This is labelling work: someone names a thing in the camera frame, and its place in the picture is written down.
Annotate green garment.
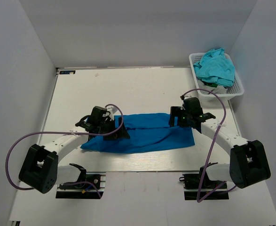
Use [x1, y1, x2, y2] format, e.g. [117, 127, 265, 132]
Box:
[203, 81, 218, 88]

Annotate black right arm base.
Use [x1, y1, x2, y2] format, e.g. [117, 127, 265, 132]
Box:
[179, 173, 230, 201]

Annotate blue label sticker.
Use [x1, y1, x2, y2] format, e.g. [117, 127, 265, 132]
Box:
[59, 70, 76, 75]

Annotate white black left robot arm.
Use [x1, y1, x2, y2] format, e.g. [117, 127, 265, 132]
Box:
[18, 115, 129, 194]

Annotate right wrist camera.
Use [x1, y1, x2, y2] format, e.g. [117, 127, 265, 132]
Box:
[181, 95, 216, 121]

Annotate white plastic basket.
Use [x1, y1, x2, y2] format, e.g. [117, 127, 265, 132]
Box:
[189, 48, 244, 101]

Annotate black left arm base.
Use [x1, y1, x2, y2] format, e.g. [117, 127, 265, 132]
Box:
[55, 172, 106, 200]

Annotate light blue t shirt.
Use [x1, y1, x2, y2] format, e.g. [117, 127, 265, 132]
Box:
[193, 48, 235, 87]

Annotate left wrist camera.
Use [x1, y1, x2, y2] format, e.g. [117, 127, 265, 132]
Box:
[75, 105, 117, 130]

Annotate grey t shirt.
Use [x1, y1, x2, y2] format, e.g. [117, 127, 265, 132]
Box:
[197, 80, 228, 94]

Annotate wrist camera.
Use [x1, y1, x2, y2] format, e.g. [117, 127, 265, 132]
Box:
[75, 105, 117, 130]
[181, 95, 216, 121]

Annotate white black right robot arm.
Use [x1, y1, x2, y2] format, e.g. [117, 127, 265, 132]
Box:
[169, 106, 271, 188]

